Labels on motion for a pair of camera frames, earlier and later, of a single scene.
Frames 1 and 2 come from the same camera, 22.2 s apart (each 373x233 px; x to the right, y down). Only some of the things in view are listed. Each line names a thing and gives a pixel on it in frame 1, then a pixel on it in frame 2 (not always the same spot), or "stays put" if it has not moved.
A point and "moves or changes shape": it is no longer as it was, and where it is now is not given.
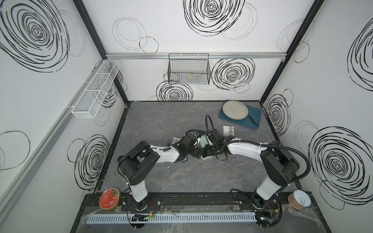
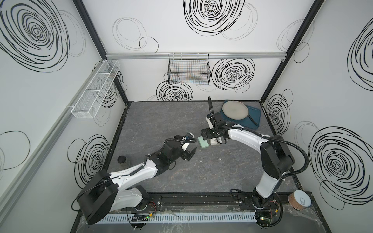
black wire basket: x=189 y=69 stays put
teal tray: x=255 y=113 stays put
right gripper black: x=207 y=153 to x=207 y=131
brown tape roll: x=299 y=200 stays put
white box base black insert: x=206 y=158 moves or changes shape
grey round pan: x=236 y=110 stays put
